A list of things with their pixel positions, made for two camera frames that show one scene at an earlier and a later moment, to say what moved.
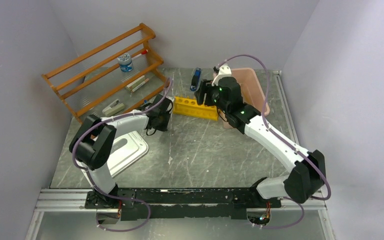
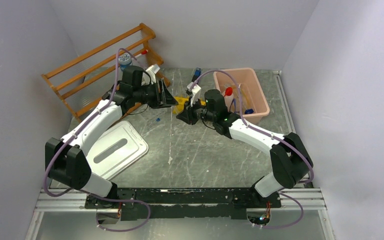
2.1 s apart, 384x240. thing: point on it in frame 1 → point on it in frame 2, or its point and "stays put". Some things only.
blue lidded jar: x=125 y=61 stays put
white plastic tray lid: x=128 y=147 stays put
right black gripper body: x=212 y=92 → x=197 y=112
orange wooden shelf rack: x=122 y=71 stays put
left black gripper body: x=162 y=124 → x=149 y=94
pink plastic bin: x=252 y=91 stays put
